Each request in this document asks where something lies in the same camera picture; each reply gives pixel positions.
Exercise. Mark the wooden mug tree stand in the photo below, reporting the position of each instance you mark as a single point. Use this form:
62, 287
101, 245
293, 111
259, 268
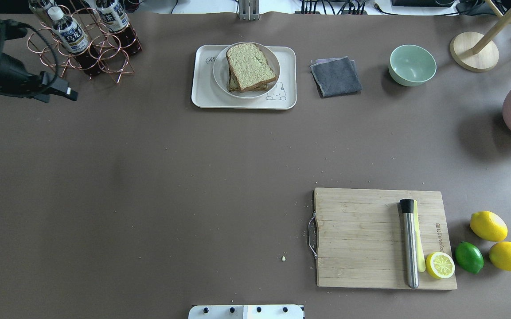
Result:
477, 52

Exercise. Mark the green lime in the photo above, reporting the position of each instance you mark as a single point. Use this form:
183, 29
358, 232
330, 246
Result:
469, 257

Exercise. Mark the steel handled knife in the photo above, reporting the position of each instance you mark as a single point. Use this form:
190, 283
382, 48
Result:
407, 206

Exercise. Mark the aluminium frame post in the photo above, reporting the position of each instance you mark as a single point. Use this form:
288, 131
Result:
248, 10

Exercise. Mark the tea bottle back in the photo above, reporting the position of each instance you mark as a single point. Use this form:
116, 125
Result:
40, 9

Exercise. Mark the copper wire bottle rack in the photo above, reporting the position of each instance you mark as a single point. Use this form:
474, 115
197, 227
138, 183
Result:
96, 38

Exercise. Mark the toast slice on plate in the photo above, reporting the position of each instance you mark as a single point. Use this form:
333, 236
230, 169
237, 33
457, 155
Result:
233, 85

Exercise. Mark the bread slice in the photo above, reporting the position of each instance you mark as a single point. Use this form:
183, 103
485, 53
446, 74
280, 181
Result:
250, 66

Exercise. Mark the green ceramic bowl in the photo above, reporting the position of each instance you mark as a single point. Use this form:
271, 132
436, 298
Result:
411, 65

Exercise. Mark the cream rabbit tray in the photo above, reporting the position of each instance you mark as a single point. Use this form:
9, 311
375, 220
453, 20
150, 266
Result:
207, 94

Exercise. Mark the wooden cutting board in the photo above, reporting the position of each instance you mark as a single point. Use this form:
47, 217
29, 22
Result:
360, 237

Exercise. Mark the grey folded cloth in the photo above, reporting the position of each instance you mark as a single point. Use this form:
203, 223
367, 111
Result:
336, 76

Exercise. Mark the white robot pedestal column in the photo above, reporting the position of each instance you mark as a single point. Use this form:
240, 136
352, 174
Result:
247, 311

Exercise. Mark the half lemon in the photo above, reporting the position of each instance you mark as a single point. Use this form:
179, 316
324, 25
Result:
440, 265

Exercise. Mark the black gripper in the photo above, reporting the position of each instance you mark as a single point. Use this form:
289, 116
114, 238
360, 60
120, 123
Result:
10, 74

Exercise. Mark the whole yellow lemon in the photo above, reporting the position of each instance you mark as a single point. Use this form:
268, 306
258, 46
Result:
488, 226

